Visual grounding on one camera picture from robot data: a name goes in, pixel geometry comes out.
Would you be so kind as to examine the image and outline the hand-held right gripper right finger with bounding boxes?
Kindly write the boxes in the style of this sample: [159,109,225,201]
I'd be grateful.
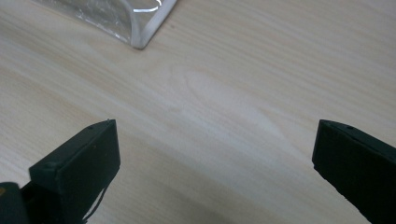
[311,119,396,224]

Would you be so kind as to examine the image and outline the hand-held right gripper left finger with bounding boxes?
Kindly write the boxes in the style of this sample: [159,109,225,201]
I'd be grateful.
[19,119,121,224]

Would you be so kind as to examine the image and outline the clear plastic bag white trim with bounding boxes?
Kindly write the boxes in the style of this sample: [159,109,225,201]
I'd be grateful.
[31,0,179,50]

